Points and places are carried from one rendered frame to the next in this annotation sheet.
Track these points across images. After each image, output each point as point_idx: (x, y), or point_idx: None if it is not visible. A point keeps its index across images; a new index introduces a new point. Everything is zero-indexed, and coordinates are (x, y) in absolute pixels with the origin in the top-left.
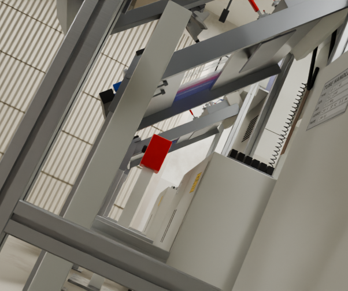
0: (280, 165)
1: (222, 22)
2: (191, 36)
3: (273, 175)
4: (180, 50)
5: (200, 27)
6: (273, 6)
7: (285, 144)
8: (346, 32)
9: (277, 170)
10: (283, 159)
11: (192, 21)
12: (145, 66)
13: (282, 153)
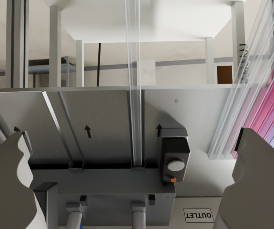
0: (235, 57)
1: (51, 183)
2: None
3: (235, 42)
4: None
5: (16, 135)
6: (72, 228)
7: (224, 78)
8: None
9: (235, 50)
10: (235, 67)
11: (29, 192)
12: None
13: (222, 66)
